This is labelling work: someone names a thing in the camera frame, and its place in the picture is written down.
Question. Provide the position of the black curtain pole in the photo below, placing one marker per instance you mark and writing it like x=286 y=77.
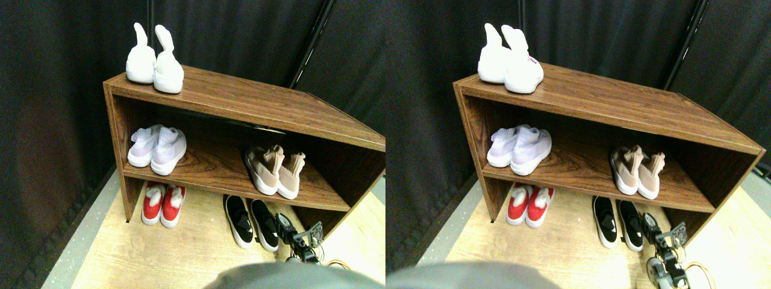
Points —
x=685 y=45
x=150 y=12
x=310 y=45

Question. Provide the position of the white shoe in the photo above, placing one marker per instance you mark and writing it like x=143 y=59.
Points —
x=140 y=66
x=493 y=66
x=168 y=75
x=523 y=75

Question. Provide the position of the black shoe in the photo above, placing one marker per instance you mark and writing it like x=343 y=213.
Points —
x=239 y=223
x=605 y=224
x=264 y=227
x=630 y=229

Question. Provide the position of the red shoe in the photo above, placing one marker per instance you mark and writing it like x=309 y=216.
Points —
x=172 y=211
x=152 y=208
x=518 y=209
x=539 y=212

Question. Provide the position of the pale purple shoe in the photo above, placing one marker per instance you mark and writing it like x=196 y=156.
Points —
x=168 y=153
x=503 y=150
x=142 y=150
x=530 y=153

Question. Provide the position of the brown shoe rack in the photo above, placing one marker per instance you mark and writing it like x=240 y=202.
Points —
x=614 y=99
x=253 y=99

